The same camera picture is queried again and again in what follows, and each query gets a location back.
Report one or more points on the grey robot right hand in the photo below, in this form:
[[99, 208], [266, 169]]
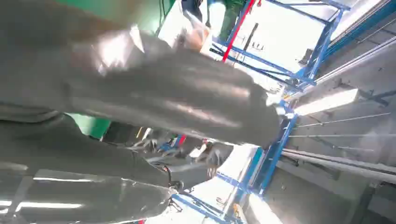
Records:
[[154, 92]]

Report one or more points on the red metal bar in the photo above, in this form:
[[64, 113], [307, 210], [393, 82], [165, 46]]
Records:
[[240, 28]]

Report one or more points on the long white ceiling light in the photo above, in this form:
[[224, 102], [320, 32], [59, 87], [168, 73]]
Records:
[[325, 102]]

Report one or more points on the grey ceiling pipe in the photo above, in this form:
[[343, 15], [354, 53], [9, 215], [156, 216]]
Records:
[[340, 165]]

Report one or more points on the blue metal rack frame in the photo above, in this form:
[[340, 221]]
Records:
[[321, 46]]

